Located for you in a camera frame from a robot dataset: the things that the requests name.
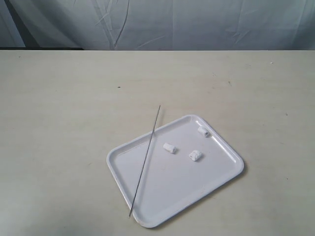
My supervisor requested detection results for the white foam piece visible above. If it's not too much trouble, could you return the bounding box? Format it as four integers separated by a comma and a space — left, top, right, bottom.
162, 143, 177, 154
197, 126, 209, 137
189, 150, 203, 161

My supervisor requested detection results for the white plastic tray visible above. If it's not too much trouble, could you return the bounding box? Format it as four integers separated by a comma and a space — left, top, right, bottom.
106, 115, 244, 228

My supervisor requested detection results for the grey backdrop cloth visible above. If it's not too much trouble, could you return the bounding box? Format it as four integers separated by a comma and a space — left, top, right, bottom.
0, 0, 315, 51

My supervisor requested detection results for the thin metal skewer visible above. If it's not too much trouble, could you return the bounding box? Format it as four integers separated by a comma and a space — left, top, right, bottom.
128, 104, 161, 219

